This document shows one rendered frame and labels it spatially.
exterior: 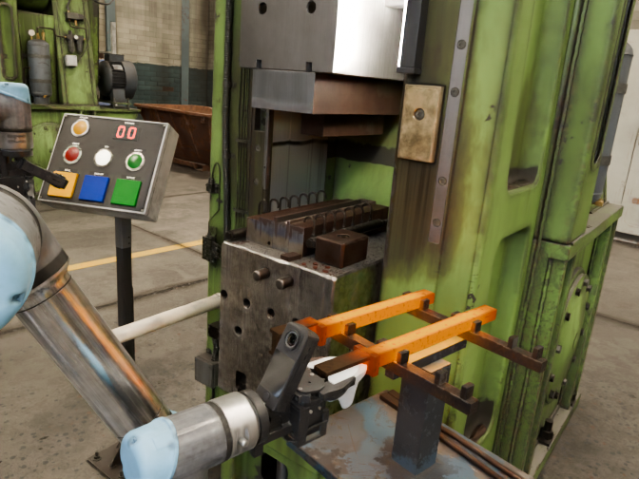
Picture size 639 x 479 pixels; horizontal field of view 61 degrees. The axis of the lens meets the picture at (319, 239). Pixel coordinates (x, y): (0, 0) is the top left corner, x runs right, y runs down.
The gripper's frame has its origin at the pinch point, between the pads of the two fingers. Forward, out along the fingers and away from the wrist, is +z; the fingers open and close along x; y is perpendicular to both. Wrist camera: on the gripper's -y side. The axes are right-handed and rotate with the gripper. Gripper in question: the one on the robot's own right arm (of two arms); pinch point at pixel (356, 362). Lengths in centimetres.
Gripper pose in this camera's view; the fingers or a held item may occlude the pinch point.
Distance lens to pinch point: 84.5
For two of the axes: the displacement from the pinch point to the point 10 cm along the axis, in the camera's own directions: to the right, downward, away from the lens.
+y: -0.7, 9.6, 2.7
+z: 7.5, -1.3, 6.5
